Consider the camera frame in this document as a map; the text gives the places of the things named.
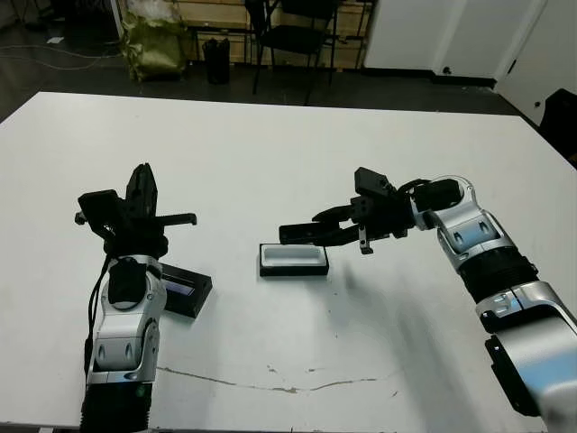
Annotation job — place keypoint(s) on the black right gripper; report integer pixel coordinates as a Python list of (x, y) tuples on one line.
[(387, 216)]

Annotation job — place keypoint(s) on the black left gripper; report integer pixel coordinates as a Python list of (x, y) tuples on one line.
[(135, 239)]

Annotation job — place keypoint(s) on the black glossy box lid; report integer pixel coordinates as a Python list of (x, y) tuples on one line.
[(189, 293)]

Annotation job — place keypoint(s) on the black box white lining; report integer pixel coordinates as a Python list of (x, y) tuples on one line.
[(293, 266)]

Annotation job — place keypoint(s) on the yellow-green plastic sack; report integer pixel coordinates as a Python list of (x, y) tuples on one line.
[(153, 49)]

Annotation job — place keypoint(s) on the small black bin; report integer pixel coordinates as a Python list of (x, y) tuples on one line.
[(216, 63)]

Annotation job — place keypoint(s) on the white-legged office desk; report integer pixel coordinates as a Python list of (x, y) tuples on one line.
[(116, 20)]

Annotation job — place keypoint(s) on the white paper sheet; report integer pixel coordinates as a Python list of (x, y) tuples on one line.
[(56, 40)]

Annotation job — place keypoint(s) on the black mesh office chair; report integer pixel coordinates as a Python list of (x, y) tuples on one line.
[(295, 40)]

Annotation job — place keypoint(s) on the black padded chair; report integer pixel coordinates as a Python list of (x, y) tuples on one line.
[(561, 117)]

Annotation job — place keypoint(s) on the white door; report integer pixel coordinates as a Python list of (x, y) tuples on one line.
[(541, 45)]

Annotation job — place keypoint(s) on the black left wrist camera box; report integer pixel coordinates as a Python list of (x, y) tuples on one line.
[(97, 209)]

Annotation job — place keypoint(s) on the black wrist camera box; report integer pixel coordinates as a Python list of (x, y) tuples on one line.
[(97, 209), (372, 180)]

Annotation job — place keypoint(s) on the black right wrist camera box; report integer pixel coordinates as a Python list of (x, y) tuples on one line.
[(372, 180)]

